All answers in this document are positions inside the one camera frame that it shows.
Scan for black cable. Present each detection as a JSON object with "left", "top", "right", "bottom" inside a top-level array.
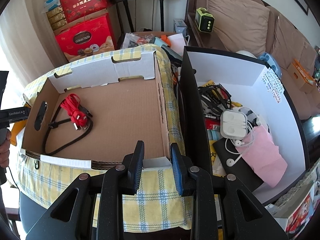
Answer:
[{"left": 42, "top": 104, "right": 94, "bottom": 156}]

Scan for red usb cable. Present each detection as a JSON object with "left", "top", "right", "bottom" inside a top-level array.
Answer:
[{"left": 60, "top": 93, "right": 89, "bottom": 132}]

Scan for person's left hand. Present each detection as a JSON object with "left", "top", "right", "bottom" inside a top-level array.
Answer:
[{"left": 0, "top": 129, "right": 11, "bottom": 168}]

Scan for yellow plaid tablecloth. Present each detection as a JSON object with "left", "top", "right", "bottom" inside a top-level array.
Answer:
[{"left": 16, "top": 44, "right": 191, "bottom": 232}]

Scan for white earphones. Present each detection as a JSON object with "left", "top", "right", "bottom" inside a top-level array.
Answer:
[{"left": 225, "top": 121, "right": 255, "bottom": 167}]

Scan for brown cardboard box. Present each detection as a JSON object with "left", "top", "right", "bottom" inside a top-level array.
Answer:
[{"left": 22, "top": 52, "right": 170, "bottom": 170}]

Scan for white earphone case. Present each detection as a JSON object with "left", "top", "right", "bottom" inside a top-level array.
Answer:
[{"left": 220, "top": 109, "right": 248, "bottom": 140}]

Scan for pink paper bag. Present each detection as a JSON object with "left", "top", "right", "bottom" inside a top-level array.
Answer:
[{"left": 236, "top": 125, "right": 287, "bottom": 187}]

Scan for black and white storage box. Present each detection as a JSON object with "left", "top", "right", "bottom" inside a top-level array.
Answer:
[{"left": 179, "top": 47, "right": 310, "bottom": 205}]

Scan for stacked gold boxes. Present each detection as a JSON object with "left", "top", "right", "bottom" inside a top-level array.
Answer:
[{"left": 46, "top": 6, "right": 67, "bottom": 30}]

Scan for red collection gift box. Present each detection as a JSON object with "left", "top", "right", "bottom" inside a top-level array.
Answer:
[{"left": 55, "top": 13, "right": 116, "bottom": 62}]

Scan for cluttered cardboard box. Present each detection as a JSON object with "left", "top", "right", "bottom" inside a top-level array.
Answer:
[{"left": 121, "top": 31, "right": 187, "bottom": 56}]

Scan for green portable speaker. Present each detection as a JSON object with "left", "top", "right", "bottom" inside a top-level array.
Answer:
[{"left": 195, "top": 8, "right": 215, "bottom": 33}]

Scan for red tea gift box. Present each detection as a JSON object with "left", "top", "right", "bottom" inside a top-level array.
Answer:
[{"left": 60, "top": 0, "right": 112, "bottom": 23}]

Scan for orange cardboard carton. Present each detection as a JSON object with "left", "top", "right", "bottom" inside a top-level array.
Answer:
[{"left": 287, "top": 59, "right": 315, "bottom": 94}]

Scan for brown sofa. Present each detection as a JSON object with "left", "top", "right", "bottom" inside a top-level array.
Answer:
[{"left": 185, "top": 0, "right": 319, "bottom": 120}]

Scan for brown back cushion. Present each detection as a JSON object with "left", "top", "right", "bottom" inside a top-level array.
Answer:
[{"left": 207, "top": 0, "right": 270, "bottom": 56}]

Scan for tangled black cables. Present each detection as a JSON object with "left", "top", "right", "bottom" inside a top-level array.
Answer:
[{"left": 198, "top": 83, "right": 233, "bottom": 118}]

